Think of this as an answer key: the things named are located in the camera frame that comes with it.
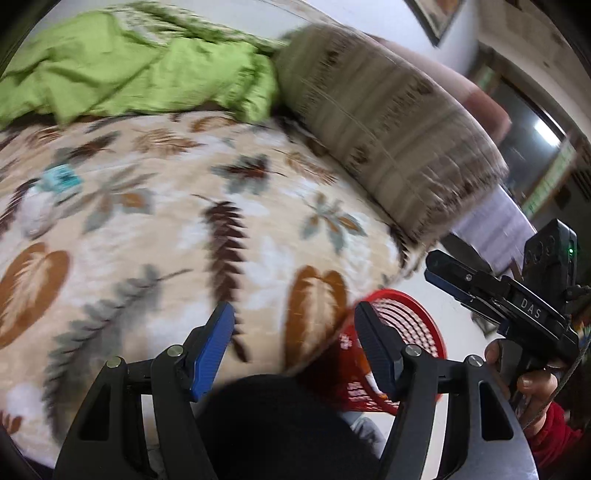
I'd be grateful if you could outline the green quilt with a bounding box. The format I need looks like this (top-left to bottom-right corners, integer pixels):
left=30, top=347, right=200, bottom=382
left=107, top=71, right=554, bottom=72
left=0, top=2, right=283, bottom=132

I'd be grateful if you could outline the light blue box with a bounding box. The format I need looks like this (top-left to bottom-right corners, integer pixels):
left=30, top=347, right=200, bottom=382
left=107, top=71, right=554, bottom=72
left=41, top=164, right=84, bottom=197

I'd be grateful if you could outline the leaf print blanket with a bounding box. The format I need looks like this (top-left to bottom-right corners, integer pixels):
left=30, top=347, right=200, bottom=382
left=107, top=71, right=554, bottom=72
left=0, top=111, right=416, bottom=468

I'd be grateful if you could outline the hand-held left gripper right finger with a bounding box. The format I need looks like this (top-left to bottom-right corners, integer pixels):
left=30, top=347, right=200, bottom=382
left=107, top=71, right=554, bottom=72
left=355, top=302, right=541, bottom=480

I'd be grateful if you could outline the framed wall picture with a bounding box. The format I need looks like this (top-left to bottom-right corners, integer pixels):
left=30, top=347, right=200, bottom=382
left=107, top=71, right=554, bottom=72
left=405, top=0, right=468, bottom=48

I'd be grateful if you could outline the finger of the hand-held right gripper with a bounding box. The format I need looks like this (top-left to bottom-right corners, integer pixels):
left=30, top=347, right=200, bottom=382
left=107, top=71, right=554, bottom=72
left=425, top=249, right=512, bottom=302
left=424, top=270, right=509, bottom=325

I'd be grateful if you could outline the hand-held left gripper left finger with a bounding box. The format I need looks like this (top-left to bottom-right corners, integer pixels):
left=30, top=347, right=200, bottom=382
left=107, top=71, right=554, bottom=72
left=53, top=302, right=236, bottom=480

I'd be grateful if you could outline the person's right hand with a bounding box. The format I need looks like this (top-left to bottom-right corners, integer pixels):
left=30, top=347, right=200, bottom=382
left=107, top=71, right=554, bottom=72
left=485, top=339, right=561, bottom=437

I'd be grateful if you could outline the pale purple sheet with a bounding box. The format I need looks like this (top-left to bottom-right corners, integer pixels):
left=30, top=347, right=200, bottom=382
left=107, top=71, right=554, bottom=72
left=447, top=189, right=539, bottom=274

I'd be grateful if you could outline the dark window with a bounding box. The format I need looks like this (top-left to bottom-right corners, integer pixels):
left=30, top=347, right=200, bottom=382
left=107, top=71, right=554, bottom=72
left=485, top=69, right=576, bottom=205

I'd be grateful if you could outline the person's right forearm red sleeve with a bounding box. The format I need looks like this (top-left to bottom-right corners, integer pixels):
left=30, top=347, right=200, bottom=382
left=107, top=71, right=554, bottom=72
left=526, top=401, right=588, bottom=477

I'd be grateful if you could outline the striped beige pillow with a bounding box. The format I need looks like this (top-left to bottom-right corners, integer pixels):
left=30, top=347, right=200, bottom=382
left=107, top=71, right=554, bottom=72
left=274, top=23, right=511, bottom=245

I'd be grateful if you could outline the red plastic basket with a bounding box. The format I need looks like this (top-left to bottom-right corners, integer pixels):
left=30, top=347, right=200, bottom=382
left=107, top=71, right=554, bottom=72
left=339, top=288, right=448, bottom=416

